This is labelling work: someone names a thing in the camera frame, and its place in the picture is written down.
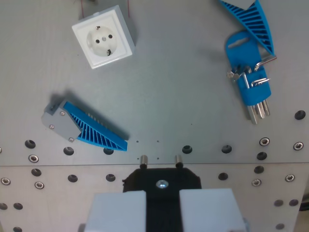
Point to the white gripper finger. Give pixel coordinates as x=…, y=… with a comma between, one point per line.
x=207, y=210
x=116, y=212

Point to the blue fin finger gray mount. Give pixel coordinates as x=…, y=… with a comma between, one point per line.
x=259, y=24
x=91, y=131

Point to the silver table screw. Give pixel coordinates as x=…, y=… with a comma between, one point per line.
x=264, y=141
x=33, y=158
x=256, y=182
x=39, y=185
x=5, y=181
x=289, y=178
x=298, y=146

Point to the black two-pin plug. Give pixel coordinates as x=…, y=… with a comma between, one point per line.
x=166, y=175

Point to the blue hex key holder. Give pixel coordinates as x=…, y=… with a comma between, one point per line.
x=243, y=52

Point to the medium silver hex key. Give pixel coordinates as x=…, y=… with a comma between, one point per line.
x=260, y=110

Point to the white wall socket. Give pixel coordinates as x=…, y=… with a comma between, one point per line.
x=102, y=41

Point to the small silver hex key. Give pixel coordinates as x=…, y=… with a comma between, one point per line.
x=264, y=61

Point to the large silver hex key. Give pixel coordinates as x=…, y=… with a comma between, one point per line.
x=246, y=81

